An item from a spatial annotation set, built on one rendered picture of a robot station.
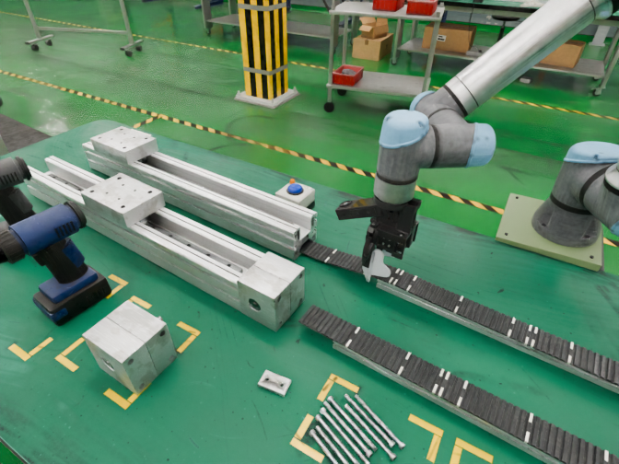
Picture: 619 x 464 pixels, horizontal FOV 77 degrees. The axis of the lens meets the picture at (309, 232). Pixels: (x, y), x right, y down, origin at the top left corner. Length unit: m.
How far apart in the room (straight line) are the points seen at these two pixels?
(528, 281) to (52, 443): 0.96
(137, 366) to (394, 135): 0.56
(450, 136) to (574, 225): 0.50
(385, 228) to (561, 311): 0.42
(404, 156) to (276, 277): 0.32
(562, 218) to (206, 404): 0.89
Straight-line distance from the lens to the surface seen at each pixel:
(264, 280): 0.75
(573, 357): 0.86
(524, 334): 0.85
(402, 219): 0.75
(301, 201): 1.03
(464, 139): 0.71
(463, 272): 0.98
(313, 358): 0.76
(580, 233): 1.13
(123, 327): 0.74
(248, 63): 4.17
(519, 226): 1.16
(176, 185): 1.11
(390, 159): 0.68
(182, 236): 0.97
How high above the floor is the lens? 1.41
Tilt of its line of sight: 38 degrees down
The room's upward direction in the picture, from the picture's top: 1 degrees clockwise
